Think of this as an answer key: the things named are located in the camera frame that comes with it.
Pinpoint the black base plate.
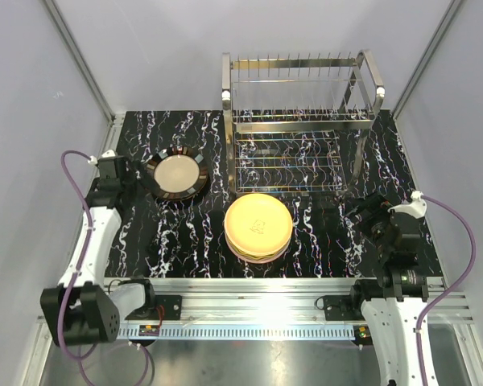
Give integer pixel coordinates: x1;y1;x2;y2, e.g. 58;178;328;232
126;294;183;321
321;295;364;322

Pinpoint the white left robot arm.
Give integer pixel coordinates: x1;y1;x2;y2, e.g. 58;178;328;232
40;150;157;351

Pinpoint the yellow plate with drawing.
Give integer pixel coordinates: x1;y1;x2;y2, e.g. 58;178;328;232
224;193;294;253

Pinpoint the steel wire dish rack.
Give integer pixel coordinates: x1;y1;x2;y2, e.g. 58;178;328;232
221;49;386;197

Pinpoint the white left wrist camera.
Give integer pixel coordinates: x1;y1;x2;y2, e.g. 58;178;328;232
87;150;118;166

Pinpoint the pink bottom plate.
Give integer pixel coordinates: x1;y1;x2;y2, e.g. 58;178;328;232
225;236;291;264

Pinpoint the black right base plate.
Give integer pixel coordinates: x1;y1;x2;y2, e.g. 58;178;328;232
321;295;364;322

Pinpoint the slotted cable duct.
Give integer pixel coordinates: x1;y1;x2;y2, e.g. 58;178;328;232
118;323;356;341

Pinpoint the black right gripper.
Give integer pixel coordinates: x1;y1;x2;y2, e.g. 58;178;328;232
343;190;394;258

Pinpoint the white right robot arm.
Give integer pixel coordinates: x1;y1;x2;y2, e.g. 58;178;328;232
346;191;438;385

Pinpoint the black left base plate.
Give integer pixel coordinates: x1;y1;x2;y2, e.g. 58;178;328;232
126;294;183;321

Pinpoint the dark striped rim plate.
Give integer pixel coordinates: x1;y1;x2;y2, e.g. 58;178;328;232
144;146;209;201

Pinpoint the aluminium front rail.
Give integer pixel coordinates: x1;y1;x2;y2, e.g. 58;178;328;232
35;277;474;325

